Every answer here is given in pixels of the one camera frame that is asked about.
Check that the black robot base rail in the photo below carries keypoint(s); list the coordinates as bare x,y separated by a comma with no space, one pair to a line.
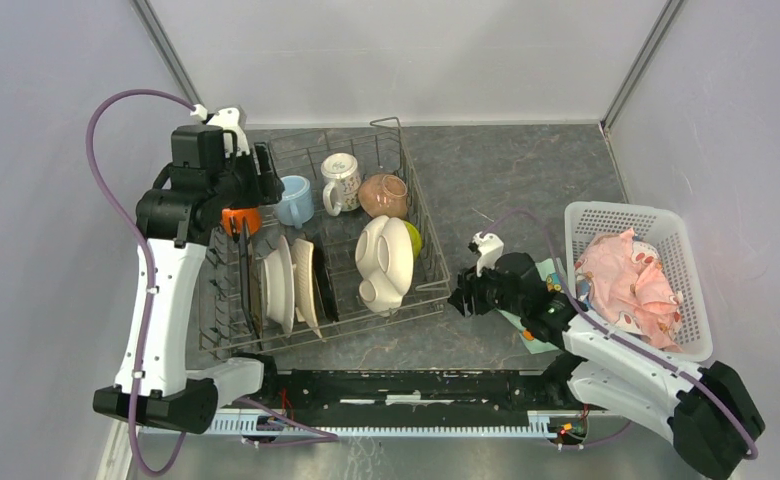
305,407

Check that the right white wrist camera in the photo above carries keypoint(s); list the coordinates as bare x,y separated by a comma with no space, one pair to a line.
489,247

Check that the orange mug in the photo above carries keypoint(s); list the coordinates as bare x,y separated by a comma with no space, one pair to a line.
235,220

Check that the square floral plate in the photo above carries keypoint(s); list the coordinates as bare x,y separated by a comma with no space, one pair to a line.
245,258

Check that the cream divided plate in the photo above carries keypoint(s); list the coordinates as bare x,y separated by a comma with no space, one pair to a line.
385,260

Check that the plain white plate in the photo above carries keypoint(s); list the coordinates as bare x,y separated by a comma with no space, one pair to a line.
279,286

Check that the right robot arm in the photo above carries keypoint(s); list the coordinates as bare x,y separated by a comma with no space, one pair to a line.
705,412

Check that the pink patterned cloth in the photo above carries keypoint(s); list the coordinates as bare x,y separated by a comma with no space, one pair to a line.
622,279

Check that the red-rimmed beige plate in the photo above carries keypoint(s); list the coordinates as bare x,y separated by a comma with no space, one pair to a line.
323,281

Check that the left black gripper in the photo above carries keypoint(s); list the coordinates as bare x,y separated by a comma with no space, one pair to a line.
266,188

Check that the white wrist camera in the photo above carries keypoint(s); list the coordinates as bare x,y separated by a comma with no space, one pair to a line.
229,119
489,247

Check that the white plastic basket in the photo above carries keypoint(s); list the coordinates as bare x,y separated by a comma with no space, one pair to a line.
664,230

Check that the light blue mug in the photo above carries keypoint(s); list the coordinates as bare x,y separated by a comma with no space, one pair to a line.
296,206

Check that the grey wire dish rack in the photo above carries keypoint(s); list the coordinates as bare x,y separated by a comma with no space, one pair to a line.
217,328

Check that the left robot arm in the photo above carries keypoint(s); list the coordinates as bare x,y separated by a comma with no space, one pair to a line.
213,168

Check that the green cartoon cloth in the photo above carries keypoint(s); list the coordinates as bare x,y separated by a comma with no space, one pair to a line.
547,271

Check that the lime green bowl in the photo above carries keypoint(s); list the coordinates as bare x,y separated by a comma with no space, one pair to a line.
415,239

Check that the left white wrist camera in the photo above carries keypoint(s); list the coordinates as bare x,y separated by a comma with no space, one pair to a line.
229,119

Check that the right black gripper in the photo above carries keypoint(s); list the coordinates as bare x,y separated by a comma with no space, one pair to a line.
470,284

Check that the beige brown-rimmed bowl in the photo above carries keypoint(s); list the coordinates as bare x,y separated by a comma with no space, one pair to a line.
384,194

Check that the white floral mug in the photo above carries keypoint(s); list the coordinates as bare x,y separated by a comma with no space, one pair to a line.
342,176

